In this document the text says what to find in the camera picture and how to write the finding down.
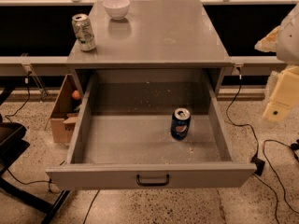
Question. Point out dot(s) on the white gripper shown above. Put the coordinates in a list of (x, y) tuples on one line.
[(289, 41)]

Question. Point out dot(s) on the blue pepsi can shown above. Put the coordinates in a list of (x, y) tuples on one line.
[(180, 123)]

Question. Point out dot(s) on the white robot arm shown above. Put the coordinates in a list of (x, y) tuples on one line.
[(284, 41)]

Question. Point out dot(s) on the grey open drawer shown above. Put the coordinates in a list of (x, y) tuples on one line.
[(123, 130)]

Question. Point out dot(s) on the white green soda can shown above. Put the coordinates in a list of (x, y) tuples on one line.
[(83, 32)]

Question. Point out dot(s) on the grey metal cabinet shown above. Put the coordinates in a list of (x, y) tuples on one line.
[(154, 34)]

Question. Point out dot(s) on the black power adapter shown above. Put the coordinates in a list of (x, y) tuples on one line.
[(259, 165)]

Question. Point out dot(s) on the white bowl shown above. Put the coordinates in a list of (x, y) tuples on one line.
[(116, 9)]

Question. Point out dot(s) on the orange fruit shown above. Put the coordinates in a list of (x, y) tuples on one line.
[(76, 95)]

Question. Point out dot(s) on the cardboard box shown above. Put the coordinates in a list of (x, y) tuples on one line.
[(64, 114)]

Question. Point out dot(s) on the black chair base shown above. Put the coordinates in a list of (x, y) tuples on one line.
[(28, 172)]

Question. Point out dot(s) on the black drawer handle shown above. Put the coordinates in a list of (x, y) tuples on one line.
[(159, 181)]

